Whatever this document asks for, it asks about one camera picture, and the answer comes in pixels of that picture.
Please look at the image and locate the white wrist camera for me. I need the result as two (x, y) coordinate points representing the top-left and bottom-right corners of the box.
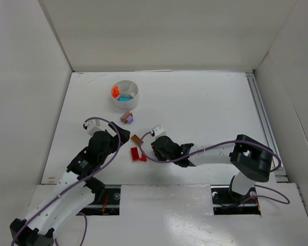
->
(151, 125), (166, 139)
(83, 119), (102, 136)

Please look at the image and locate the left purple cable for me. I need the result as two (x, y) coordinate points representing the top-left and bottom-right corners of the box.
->
(10, 117), (122, 246)

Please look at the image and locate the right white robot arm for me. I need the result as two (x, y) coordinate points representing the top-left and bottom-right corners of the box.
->
(151, 134), (273, 196)

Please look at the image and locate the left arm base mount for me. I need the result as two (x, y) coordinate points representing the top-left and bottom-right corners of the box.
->
(80, 185), (121, 216)

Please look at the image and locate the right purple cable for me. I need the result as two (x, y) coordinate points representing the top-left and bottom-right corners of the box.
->
(139, 131), (291, 206)

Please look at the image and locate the long teal lego brick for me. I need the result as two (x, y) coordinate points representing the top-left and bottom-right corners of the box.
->
(119, 97), (132, 102)

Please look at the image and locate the brown flat lego plate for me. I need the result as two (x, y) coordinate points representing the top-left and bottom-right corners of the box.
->
(130, 134), (143, 146)

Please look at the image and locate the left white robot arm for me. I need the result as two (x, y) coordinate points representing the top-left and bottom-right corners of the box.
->
(10, 122), (130, 245)

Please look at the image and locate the aluminium rail right side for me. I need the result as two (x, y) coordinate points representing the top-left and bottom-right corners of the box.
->
(245, 71), (289, 183)

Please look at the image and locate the purple cable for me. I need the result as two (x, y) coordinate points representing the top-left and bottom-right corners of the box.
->
(10, 117), (122, 246)
(139, 131), (291, 206)

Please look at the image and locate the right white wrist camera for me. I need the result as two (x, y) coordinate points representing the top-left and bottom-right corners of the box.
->
(151, 125), (166, 139)

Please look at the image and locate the red rectangular lego brick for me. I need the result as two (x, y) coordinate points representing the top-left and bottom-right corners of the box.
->
(130, 147), (140, 161)

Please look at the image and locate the orange lego brick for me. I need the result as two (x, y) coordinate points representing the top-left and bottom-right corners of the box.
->
(111, 86), (120, 98)

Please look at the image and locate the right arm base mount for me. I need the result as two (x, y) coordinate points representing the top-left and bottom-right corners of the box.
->
(211, 186), (261, 215)

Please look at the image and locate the red sloped lego piece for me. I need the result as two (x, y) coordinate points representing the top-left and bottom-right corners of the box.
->
(140, 154), (147, 162)

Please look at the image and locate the white round divided container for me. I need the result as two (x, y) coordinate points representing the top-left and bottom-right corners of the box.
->
(110, 80), (140, 110)

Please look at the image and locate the purple brown lego assembly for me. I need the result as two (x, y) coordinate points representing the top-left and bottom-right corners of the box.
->
(120, 111), (133, 124)

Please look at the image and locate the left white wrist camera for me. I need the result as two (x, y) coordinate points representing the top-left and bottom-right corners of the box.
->
(83, 119), (102, 136)

